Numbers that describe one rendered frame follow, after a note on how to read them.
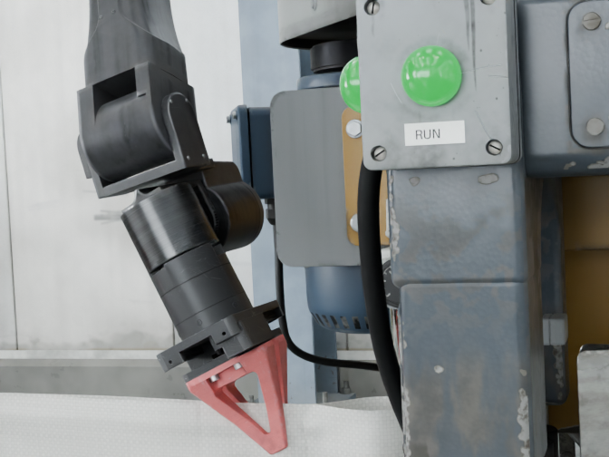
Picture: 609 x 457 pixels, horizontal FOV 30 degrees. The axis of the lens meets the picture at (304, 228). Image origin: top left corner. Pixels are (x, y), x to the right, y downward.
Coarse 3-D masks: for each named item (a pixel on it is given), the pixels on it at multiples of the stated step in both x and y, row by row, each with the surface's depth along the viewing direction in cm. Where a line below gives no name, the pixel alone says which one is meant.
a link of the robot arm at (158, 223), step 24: (144, 192) 82; (168, 192) 81; (192, 192) 83; (144, 216) 81; (168, 216) 81; (192, 216) 81; (216, 216) 86; (144, 240) 81; (168, 240) 80; (192, 240) 81; (216, 240) 83; (144, 264) 82
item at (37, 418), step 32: (0, 416) 90; (32, 416) 89; (64, 416) 88; (96, 416) 86; (128, 416) 85; (160, 416) 84; (192, 416) 83; (256, 416) 82; (288, 416) 81; (320, 416) 80; (352, 416) 79; (384, 416) 78; (0, 448) 90; (32, 448) 89; (64, 448) 88; (96, 448) 86; (128, 448) 85; (160, 448) 84; (192, 448) 84; (224, 448) 83; (256, 448) 82; (288, 448) 81; (320, 448) 80; (352, 448) 79; (384, 448) 78
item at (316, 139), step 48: (288, 96) 104; (336, 96) 103; (288, 144) 104; (336, 144) 103; (288, 192) 105; (336, 192) 103; (384, 192) 101; (288, 240) 105; (336, 240) 103; (384, 240) 101
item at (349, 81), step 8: (352, 64) 59; (344, 72) 59; (352, 72) 58; (344, 80) 59; (352, 80) 58; (344, 88) 59; (352, 88) 58; (344, 96) 59; (352, 96) 58; (360, 96) 58; (352, 104) 59; (360, 104) 59; (360, 112) 60
